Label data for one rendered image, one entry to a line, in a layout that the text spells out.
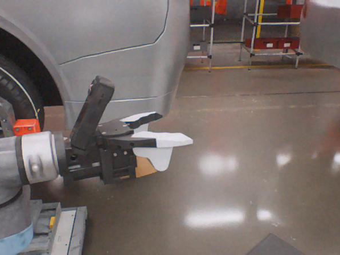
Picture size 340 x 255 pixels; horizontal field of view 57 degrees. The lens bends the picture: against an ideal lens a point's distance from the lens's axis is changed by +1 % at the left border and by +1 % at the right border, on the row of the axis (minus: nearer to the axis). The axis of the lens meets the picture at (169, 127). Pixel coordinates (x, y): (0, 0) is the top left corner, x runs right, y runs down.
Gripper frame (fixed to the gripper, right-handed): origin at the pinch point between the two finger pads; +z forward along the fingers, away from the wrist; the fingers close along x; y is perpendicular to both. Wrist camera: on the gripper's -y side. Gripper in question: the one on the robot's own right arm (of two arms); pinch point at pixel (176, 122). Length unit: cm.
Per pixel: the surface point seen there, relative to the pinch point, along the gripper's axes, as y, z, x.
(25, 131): 25, -35, -92
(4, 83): 6, -40, -99
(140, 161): 97, 36, -194
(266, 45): 30, 307, -399
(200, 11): -27, 197, -415
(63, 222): 99, -29, -131
